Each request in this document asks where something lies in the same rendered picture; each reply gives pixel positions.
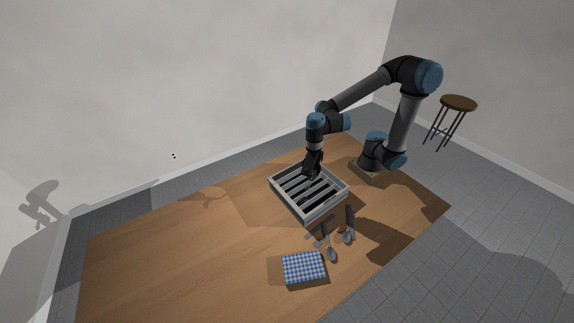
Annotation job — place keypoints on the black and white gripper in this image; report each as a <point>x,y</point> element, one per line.
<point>317,167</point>

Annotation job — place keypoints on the blue and white checkered towel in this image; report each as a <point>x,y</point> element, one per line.
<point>303,267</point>

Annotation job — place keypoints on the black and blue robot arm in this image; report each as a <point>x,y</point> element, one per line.
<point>419,78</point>

